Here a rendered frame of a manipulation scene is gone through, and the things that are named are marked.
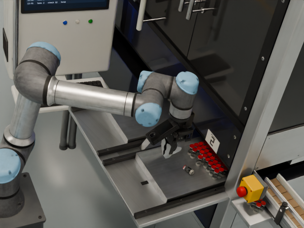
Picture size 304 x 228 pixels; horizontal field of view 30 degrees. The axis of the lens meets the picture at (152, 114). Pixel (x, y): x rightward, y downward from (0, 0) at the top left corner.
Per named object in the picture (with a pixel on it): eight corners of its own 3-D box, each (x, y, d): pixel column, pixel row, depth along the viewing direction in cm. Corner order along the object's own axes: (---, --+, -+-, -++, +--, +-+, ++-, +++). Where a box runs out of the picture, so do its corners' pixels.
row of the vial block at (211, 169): (195, 149, 241) (197, 142, 238) (217, 179, 230) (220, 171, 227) (190, 151, 240) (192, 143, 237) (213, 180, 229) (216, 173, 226)
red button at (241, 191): (242, 189, 215) (244, 182, 212) (248, 197, 212) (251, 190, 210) (234, 192, 213) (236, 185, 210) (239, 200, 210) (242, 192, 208)
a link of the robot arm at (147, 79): (136, 84, 179) (171, 91, 178) (142, 64, 187) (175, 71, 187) (133, 103, 184) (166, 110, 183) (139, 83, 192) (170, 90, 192)
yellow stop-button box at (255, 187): (252, 185, 220) (257, 172, 215) (263, 198, 215) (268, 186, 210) (236, 190, 216) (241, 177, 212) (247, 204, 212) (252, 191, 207)
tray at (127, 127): (167, 92, 268) (168, 87, 266) (195, 128, 252) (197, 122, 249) (101, 106, 253) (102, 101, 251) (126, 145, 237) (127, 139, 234)
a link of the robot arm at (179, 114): (178, 112, 186) (166, 97, 191) (175, 122, 189) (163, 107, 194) (197, 108, 189) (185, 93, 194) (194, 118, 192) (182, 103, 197)
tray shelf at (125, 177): (161, 89, 272) (162, 87, 271) (243, 194, 229) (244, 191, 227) (67, 109, 251) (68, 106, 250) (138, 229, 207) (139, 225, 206)
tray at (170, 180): (204, 140, 247) (206, 134, 245) (237, 182, 231) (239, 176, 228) (135, 159, 232) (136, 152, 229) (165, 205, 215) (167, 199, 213)
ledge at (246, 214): (258, 194, 230) (259, 191, 229) (277, 218, 222) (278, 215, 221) (230, 203, 224) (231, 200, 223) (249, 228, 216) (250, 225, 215)
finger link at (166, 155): (180, 160, 206) (185, 142, 200) (166, 164, 203) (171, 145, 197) (176, 154, 208) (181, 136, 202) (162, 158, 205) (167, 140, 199)
